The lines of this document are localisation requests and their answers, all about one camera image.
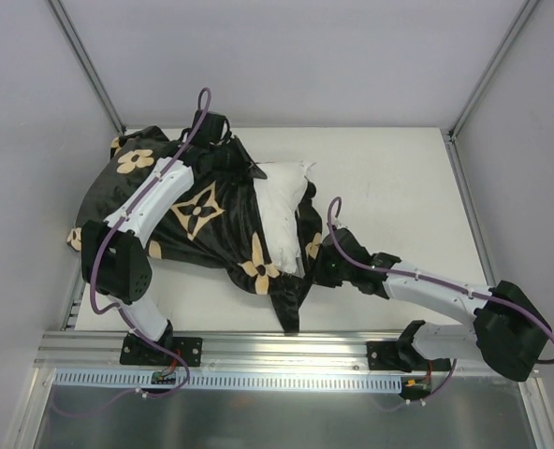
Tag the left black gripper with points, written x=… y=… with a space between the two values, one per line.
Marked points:
x=239 y=156

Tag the aluminium frame post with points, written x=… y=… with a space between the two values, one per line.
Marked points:
x=510 y=38
x=72 y=36

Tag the aluminium mounting rail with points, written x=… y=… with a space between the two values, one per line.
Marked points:
x=309 y=352

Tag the black floral plush pillowcase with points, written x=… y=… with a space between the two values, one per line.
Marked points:
x=216 y=224

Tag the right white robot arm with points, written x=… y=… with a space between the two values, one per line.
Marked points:
x=497 y=325

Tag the left aluminium frame post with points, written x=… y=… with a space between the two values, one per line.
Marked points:
x=72 y=36

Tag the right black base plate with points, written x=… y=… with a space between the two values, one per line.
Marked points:
x=386 y=355

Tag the right aluminium frame post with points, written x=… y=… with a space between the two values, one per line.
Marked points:
x=510 y=38

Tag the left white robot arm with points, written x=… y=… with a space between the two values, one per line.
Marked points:
x=114 y=250

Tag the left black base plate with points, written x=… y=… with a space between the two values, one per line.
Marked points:
x=136 y=352

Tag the slotted cable duct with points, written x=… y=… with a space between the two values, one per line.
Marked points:
x=150 y=379

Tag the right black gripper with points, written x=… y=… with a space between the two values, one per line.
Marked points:
x=321 y=269

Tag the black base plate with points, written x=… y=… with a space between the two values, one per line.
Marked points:
x=386 y=355
x=136 y=352

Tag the white pillow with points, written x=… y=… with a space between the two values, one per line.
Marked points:
x=278 y=197

